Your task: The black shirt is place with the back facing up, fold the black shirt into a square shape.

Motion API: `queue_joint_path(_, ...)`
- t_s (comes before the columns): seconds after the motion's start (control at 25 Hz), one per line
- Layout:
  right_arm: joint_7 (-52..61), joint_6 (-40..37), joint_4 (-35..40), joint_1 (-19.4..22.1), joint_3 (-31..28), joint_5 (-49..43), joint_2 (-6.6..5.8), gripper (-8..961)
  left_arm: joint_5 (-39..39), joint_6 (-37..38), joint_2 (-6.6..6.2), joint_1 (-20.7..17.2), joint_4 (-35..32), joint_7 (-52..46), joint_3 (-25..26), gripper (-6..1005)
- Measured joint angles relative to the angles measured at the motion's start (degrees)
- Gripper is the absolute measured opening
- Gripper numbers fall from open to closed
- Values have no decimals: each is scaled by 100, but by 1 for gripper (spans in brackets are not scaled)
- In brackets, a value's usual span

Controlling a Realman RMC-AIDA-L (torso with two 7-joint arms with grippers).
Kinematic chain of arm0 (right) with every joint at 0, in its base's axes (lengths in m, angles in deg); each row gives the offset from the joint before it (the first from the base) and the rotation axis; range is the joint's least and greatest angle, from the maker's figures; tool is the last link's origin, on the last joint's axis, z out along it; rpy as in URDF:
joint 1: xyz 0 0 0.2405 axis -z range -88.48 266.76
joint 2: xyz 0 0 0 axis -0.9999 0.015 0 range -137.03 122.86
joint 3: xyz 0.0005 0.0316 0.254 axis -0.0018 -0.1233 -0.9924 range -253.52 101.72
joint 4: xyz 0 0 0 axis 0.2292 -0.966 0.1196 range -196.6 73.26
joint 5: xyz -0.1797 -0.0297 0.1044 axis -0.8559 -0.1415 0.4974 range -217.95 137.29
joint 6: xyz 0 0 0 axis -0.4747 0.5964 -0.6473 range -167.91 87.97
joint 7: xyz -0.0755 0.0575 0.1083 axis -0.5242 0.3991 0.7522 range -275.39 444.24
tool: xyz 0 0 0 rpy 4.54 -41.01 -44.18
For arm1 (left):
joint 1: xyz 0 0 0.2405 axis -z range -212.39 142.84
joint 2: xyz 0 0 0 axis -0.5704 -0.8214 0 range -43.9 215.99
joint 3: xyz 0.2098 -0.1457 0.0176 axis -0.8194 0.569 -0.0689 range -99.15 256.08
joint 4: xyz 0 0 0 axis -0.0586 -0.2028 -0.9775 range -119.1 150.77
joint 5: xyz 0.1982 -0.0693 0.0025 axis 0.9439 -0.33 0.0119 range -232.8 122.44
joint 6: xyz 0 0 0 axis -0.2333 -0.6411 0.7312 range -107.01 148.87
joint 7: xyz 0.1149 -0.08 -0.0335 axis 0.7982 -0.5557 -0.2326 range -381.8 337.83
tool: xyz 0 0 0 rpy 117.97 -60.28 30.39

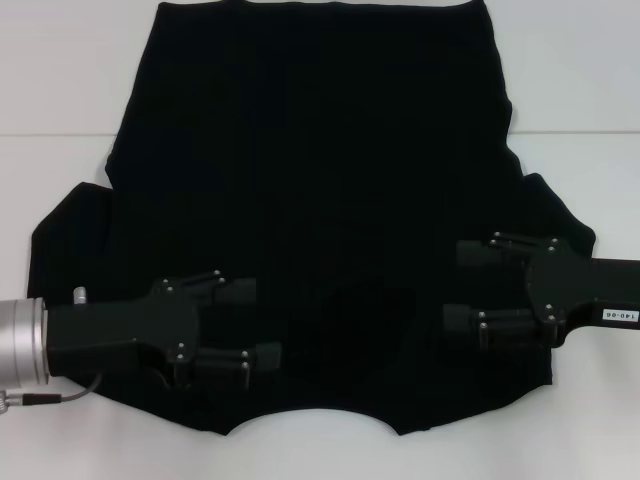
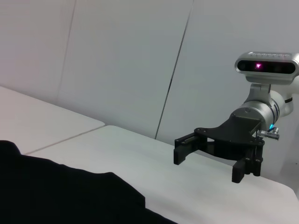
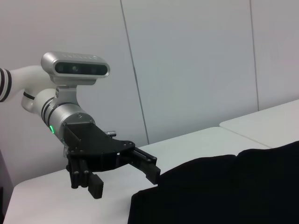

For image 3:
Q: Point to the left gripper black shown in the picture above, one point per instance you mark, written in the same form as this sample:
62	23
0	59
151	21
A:
88	140

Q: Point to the black shirt with white print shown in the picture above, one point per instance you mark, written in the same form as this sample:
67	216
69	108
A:
210	191

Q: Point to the left gripper silver connector stub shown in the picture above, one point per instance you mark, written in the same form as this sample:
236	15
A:
111	133

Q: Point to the left camera silver mount bracket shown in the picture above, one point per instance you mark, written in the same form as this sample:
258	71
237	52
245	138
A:
67	95

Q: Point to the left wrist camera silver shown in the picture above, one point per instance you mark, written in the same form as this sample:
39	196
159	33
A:
74	60

